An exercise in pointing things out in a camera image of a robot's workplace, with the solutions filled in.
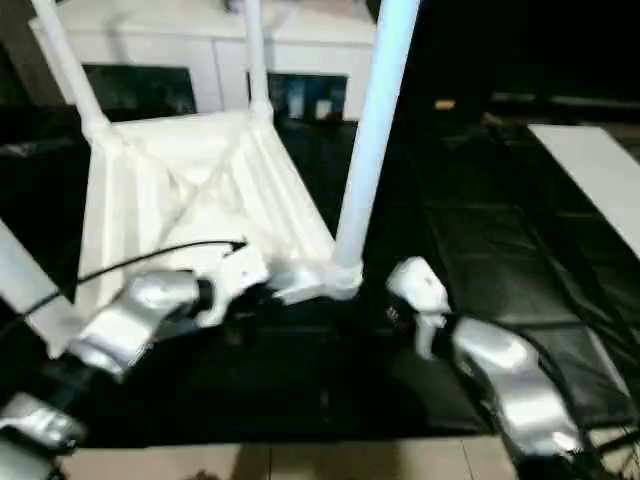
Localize white plastic table leg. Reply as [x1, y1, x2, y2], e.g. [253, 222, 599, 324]
[30, 0, 111, 141]
[330, 0, 421, 296]
[243, 0, 273, 119]
[0, 215, 86, 356]

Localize black work mat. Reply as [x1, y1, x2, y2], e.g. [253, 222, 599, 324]
[0, 100, 640, 446]

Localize white cabinet with glass doors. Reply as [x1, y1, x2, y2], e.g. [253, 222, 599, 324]
[30, 0, 381, 121]

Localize flat white board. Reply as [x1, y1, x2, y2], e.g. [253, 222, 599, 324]
[528, 124, 640, 256]

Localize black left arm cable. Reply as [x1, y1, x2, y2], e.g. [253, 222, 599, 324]
[0, 238, 249, 331]

